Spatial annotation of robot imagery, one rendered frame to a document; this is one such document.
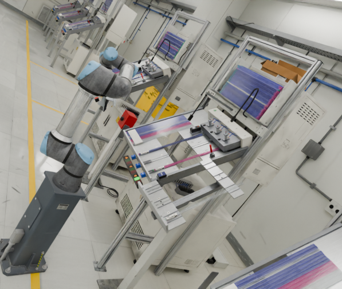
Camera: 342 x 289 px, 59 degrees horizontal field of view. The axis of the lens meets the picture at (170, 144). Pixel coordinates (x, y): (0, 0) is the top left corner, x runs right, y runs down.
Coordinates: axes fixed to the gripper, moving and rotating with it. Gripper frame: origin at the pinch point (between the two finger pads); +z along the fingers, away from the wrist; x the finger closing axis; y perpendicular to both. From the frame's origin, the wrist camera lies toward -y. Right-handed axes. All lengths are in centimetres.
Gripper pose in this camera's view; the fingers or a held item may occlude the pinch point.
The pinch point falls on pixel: (110, 109)
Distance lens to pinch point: 188.1
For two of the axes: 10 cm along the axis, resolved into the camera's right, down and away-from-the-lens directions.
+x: 6.1, -1.2, -7.9
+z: 0.5, 9.9, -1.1
